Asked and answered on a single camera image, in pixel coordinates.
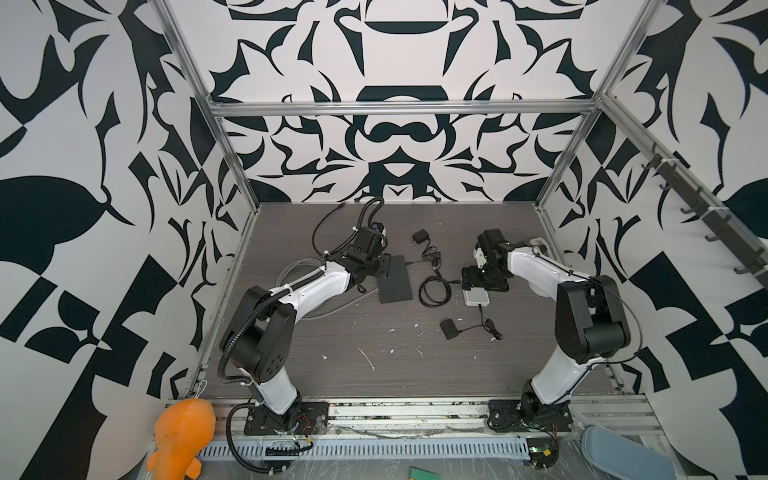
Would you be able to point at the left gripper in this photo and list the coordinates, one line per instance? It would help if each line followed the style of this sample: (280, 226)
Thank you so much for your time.
(385, 263)

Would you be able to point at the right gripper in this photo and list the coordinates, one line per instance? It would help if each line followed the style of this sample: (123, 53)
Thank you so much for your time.
(470, 278)

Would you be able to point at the white square router box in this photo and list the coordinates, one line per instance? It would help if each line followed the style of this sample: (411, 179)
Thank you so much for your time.
(476, 297)

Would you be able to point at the black network switch box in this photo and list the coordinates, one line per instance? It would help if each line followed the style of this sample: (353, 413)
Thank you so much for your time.
(393, 280)

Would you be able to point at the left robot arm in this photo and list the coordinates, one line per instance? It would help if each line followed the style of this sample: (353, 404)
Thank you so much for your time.
(256, 345)

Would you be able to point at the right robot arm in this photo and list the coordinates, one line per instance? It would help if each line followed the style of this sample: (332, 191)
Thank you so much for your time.
(590, 317)

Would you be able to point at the green object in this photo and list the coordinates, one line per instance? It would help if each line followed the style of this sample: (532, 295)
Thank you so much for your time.
(421, 474)

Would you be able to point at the grey blue pad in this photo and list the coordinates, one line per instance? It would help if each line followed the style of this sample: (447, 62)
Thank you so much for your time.
(623, 458)

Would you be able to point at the orange plush toy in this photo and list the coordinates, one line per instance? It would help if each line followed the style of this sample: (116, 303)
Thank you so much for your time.
(181, 432)

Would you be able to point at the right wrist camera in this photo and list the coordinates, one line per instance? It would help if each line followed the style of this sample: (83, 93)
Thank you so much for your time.
(479, 257)

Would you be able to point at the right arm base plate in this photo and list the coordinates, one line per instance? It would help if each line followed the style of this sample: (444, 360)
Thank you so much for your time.
(527, 414)

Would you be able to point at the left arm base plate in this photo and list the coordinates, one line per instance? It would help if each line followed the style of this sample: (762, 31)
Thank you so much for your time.
(301, 418)

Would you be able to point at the white cable duct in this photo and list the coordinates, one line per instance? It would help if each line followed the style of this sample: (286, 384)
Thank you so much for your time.
(279, 449)

